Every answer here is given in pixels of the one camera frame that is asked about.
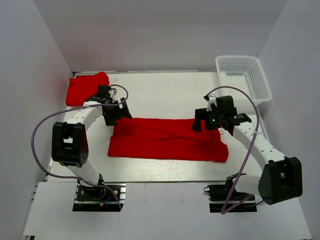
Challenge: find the red t-shirt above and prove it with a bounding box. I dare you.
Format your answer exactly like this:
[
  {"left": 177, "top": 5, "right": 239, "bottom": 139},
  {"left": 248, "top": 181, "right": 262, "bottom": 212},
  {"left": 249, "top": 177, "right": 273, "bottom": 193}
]
[
  {"left": 65, "top": 72, "right": 110, "bottom": 107},
  {"left": 107, "top": 118, "right": 229, "bottom": 163}
]

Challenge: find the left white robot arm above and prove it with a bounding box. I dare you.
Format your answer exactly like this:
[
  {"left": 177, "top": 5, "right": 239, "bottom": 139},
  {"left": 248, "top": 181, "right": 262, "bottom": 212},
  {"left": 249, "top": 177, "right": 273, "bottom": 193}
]
[{"left": 51, "top": 84, "right": 132, "bottom": 186}]

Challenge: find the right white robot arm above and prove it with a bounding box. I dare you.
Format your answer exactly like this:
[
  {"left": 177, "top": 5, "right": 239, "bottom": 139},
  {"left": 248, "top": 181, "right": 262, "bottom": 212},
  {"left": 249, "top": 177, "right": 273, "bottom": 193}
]
[{"left": 192, "top": 95, "right": 303, "bottom": 205}]

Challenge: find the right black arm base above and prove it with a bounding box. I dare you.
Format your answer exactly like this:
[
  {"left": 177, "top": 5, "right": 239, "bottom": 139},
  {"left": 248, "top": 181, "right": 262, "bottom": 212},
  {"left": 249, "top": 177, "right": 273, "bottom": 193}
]
[{"left": 203, "top": 174, "right": 257, "bottom": 213}]

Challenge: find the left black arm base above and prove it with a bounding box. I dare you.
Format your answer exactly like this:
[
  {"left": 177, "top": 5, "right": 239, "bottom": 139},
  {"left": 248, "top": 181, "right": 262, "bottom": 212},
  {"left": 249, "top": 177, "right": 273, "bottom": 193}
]
[{"left": 72, "top": 180, "right": 126, "bottom": 212}]

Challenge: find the folded red t-shirt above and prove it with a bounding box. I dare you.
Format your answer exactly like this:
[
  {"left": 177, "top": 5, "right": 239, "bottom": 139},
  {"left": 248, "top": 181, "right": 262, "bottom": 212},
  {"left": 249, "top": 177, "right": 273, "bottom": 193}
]
[{"left": 65, "top": 72, "right": 110, "bottom": 107}]

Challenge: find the white plastic basket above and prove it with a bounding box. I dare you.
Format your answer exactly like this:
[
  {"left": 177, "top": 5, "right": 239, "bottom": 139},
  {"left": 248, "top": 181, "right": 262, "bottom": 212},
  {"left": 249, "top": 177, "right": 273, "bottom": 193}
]
[{"left": 215, "top": 55, "right": 273, "bottom": 105}]

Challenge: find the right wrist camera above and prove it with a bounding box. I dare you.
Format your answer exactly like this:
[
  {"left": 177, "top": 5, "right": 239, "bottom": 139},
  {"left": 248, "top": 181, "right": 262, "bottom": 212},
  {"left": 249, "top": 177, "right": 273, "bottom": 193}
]
[{"left": 203, "top": 93, "right": 217, "bottom": 112}]

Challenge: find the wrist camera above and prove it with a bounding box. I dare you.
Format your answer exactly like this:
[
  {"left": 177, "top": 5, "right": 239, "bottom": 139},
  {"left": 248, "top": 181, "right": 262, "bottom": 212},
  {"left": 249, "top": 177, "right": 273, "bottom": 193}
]
[
  {"left": 110, "top": 88, "right": 118, "bottom": 99},
  {"left": 203, "top": 93, "right": 217, "bottom": 112}
]

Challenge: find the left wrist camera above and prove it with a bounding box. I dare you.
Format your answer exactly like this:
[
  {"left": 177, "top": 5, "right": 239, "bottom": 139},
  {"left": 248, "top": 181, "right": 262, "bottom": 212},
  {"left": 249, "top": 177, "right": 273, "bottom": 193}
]
[{"left": 110, "top": 88, "right": 118, "bottom": 99}]

